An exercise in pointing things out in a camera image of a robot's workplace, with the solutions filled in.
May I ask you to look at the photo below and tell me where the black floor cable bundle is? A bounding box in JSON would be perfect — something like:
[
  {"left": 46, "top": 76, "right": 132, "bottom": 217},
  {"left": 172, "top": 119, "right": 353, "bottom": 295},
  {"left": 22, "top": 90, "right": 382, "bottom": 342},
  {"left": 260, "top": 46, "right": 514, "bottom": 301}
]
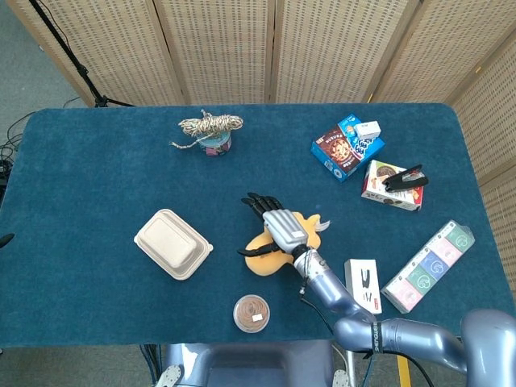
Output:
[{"left": 0, "top": 96, "right": 81, "bottom": 202}]

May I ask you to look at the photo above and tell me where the white stapler packaging box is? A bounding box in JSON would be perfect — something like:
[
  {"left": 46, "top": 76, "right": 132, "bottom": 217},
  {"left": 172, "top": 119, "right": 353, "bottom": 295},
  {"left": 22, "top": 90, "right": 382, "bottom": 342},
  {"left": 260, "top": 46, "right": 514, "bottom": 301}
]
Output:
[{"left": 343, "top": 258, "right": 383, "bottom": 316}]

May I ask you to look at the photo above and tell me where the white red biscuit box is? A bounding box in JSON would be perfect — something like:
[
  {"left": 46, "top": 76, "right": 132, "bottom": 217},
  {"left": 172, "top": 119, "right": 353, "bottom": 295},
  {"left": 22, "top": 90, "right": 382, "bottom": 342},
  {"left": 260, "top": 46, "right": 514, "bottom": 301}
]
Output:
[{"left": 360, "top": 159, "right": 425, "bottom": 212}]

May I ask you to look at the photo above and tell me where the clear jar of rubber bands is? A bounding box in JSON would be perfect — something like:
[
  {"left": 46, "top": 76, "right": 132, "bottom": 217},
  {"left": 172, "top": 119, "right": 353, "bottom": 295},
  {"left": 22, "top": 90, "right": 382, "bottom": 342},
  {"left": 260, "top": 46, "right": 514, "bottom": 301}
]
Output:
[{"left": 232, "top": 293, "right": 271, "bottom": 334}]

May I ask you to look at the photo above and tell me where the pastel tissue multipack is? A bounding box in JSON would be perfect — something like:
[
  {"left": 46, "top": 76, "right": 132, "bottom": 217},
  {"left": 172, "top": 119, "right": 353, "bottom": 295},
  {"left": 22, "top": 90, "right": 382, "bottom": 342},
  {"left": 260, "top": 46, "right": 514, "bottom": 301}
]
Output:
[{"left": 381, "top": 219, "right": 476, "bottom": 314}]

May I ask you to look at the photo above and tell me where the clear jar of binder clips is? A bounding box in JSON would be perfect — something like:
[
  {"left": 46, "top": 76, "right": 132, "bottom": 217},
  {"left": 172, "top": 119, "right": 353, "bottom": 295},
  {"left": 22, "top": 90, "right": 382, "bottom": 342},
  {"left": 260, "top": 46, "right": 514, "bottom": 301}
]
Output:
[{"left": 198, "top": 131, "right": 233, "bottom": 157}]

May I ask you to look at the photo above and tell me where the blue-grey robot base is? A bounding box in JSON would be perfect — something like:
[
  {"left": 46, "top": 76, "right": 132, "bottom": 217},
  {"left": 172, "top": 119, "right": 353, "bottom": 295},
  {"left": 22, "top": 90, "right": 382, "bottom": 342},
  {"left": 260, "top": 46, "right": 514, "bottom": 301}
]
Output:
[{"left": 155, "top": 340, "right": 356, "bottom": 387}]

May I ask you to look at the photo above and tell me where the blue chocolate cookie box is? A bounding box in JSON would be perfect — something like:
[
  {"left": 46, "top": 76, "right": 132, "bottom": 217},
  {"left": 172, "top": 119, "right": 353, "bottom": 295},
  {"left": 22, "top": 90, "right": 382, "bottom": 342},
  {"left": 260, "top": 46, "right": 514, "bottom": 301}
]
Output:
[{"left": 310, "top": 113, "right": 386, "bottom": 183}]

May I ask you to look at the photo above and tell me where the beige pulp takeout container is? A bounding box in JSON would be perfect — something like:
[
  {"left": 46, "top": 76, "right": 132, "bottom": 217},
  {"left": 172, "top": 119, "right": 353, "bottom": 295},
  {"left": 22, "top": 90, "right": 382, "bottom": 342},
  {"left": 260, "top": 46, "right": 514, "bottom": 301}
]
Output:
[{"left": 133, "top": 208, "right": 214, "bottom": 281}]

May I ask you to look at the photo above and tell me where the coiled speckled rope bundle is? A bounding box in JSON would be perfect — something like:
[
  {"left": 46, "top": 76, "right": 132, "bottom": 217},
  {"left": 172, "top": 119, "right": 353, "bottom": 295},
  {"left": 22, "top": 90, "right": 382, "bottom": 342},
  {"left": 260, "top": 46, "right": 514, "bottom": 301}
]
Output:
[{"left": 169, "top": 109, "right": 245, "bottom": 151}]

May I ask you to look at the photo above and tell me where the yellow plush dinosaur toy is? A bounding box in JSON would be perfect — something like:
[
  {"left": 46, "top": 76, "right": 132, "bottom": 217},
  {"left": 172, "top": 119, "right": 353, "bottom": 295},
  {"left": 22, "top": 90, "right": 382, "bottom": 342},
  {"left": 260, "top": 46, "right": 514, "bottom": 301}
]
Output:
[{"left": 244, "top": 211, "right": 331, "bottom": 278}]

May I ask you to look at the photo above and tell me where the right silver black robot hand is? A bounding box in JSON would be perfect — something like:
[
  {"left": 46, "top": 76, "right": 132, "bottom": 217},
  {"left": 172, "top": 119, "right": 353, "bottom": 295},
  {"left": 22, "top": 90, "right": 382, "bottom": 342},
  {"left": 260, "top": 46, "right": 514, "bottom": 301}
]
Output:
[{"left": 236, "top": 192, "right": 310, "bottom": 259}]

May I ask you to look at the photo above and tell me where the black stapler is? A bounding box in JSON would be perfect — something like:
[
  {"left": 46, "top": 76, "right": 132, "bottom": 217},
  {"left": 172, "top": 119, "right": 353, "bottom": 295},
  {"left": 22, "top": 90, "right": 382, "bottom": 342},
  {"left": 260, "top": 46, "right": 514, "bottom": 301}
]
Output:
[{"left": 381, "top": 163, "right": 430, "bottom": 193}]

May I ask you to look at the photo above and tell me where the dark blue carpeted table top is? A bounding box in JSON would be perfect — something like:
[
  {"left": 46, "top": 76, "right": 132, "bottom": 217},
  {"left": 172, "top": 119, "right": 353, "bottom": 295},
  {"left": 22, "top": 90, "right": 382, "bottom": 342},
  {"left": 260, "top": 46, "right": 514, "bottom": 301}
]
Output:
[{"left": 0, "top": 102, "right": 516, "bottom": 348}]

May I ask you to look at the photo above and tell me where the black tripod stand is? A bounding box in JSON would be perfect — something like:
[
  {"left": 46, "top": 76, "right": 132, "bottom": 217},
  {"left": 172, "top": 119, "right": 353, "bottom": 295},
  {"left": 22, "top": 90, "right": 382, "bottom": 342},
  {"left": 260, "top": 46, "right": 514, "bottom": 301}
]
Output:
[{"left": 27, "top": 0, "right": 136, "bottom": 109}]

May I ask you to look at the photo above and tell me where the small white cardboard box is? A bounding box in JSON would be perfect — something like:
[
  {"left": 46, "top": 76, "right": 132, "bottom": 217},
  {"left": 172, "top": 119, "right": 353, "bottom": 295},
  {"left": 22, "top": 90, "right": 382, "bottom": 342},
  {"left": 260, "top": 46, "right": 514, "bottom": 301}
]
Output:
[{"left": 353, "top": 120, "right": 382, "bottom": 139}]

